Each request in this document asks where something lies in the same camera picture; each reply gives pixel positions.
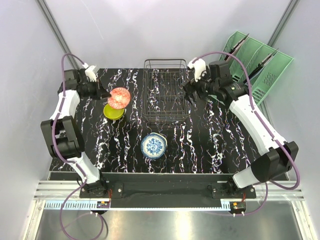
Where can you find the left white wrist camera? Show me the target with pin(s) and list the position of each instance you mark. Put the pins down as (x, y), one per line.
(90, 72)

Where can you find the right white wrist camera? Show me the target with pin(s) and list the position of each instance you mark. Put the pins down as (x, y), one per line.
(198, 66)

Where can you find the wire dish rack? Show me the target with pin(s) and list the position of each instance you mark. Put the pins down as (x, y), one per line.
(162, 92)

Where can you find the green file organizer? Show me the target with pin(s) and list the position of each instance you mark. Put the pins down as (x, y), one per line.
(251, 53)

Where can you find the blue white patterned bowl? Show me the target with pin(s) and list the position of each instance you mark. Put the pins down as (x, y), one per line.
(153, 146)

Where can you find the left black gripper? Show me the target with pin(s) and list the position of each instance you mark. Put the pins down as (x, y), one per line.
(98, 85)

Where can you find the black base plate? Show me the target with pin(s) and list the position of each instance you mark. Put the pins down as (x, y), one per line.
(168, 190)

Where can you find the red patterned bowl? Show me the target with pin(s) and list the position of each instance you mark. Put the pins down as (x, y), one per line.
(120, 98)

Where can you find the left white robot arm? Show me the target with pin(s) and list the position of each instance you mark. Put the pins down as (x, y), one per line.
(62, 136)

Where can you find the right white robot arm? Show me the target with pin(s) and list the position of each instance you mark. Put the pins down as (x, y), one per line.
(276, 155)

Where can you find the yellow green bowl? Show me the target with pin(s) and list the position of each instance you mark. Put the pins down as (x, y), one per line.
(112, 113)

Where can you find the black folder in organizer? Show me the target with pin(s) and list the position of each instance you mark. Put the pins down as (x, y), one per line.
(234, 42)

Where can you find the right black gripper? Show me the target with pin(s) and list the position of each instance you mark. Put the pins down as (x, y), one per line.
(193, 87)

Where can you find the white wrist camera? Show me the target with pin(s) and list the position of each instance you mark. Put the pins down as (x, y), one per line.
(198, 66)
(90, 72)

